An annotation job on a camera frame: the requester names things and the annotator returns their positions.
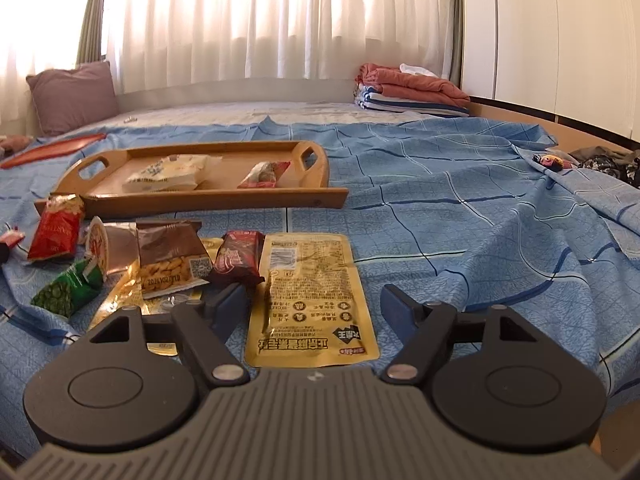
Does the grey green curtain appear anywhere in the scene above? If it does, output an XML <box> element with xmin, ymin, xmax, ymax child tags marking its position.
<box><xmin>75</xmin><ymin>0</ymin><xmax>113</xmax><ymax>68</ymax></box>

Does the folded clothes pile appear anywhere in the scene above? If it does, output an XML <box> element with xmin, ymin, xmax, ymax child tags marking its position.
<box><xmin>356</xmin><ymin>62</ymin><xmax>471</xmax><ymax>108</ymax></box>

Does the shiny gold snack packet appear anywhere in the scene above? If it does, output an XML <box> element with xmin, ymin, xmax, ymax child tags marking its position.
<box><xmin>82</xmin><ymin>237</ymin><xmax>226</xmax><ymax>358</ymax></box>

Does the red nut packet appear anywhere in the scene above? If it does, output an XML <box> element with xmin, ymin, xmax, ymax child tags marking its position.
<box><xmin>27</xmin><ymin>194</ymin><xmax>87</xmax><ymax>262</ymax></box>

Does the dark patterned clothing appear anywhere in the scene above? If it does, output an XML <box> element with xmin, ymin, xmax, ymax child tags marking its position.
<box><xmin>570</xmin><ymin>145</ymin><xmax>640</xmax><ymax>188</ymax></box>

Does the pale mattress cover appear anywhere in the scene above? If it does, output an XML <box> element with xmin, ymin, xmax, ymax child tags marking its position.
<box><xmin>30</xmin><ymin>100</ymin><xmax>431</xmax><ymax>136</ymax></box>

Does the green pea packet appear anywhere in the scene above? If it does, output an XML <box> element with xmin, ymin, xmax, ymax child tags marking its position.
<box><xmin>31</xmin><ymin>258</ymin><xmax>105</xmax><ymax>318</ymax></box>

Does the wooden tray with handles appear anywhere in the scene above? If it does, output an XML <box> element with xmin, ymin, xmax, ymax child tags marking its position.
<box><xmin>48</xmin><ymin>140</ymin><xmax>349</xmax><ymax>218</ymax></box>

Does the red pink snack packet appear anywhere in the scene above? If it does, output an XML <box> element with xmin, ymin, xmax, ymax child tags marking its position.
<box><xmin>237</xmin><ymin>160</ymin><xmax>292</xmax><ymax>190</ymax></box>

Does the small colourful toy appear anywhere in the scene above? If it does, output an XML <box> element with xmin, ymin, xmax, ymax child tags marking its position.
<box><xmin>532</xmin><ymin>154</ymin><xmax>576</xmax><ymax>170</ymax></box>

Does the blue checked bed sheet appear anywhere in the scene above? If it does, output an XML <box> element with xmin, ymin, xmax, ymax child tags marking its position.
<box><xmin>0</xmin><ymin>110</ymin><xmax>640</xmax><ymax>461</ymax></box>

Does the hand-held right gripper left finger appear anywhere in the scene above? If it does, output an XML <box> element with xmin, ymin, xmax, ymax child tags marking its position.
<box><xmin>79</xmin><ymin>283</ymin><xmax>251</xmax><ymax>389</ymax></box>

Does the mauve pillow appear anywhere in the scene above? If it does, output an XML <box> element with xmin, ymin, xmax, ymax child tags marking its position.
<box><xmin>25</xmin><ymin>61</ymin><xmax>121</xmax><ymax>137</ymax></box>

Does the brown peanut packet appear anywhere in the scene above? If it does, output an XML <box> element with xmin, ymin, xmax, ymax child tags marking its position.
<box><xmin>136</xmin><ymin>220</ymin><xmax>213</xmax><ymax>301</ymax></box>

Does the red flat board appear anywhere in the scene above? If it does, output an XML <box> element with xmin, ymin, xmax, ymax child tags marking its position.
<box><xmin>0</xmin><ymin>132</ymin><xmax>108</xmax><ymax>169</ymax></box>

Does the large yellow snack packet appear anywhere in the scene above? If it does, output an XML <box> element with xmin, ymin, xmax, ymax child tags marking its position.
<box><xmin>244</xmin><ymin>232</ymin><xmax>381</xmax><ymax>368</ymax></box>

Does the small red white packet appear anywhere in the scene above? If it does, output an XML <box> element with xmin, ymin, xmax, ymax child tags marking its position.
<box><xmin>0</xmin><ymin>227</ymin><xmax>26</xmax><ymax>263</ymax></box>

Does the white snack packet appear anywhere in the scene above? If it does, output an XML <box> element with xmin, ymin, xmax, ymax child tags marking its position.
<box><xmin>121</xmin><ymin>154</ymin><xmax>223</xmax><ymax>193</ymax></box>

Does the white sheer curtain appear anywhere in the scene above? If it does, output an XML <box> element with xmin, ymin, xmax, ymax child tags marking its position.
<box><xmin>0</xmin><ymin>0</ymin><xmax>463</xmax><ymax>96</ymax></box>

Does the dark red snack packet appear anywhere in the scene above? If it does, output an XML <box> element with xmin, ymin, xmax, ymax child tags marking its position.
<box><xmin>206</xmin><ymin>231</ymin><xmax>266</xmax><ymax>288</ymax></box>

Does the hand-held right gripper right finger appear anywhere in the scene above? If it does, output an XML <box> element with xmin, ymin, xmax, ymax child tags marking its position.
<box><xmin>380</xmin><ymin>284</ymin><xmax>557</xmax><ymax>389</ymax></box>

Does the round snack cup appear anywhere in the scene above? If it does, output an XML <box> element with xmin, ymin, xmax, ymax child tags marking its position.
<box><xmin>82</xmin><ymin>216</ymin><xmax>140</xmax><ymax>281</ymax></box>

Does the white wardrobe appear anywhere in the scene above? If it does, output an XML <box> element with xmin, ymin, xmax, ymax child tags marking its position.
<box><xmin>460</xmin><ymin>0</ymin><xmax>640</xmax><ymax>141</ymax></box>

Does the wooden bed frame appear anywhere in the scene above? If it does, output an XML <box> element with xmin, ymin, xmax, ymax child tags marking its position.
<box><xmin>470</xmin><ymin>95</ymin><xmax>640</xmax><ymax>153</ymax></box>

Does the blue striped folded towel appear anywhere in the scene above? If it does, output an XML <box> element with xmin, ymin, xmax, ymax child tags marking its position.
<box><xmin>356</xmin><ymin>85</ymin><xmax>471</xmax><ymax>118</ymax></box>

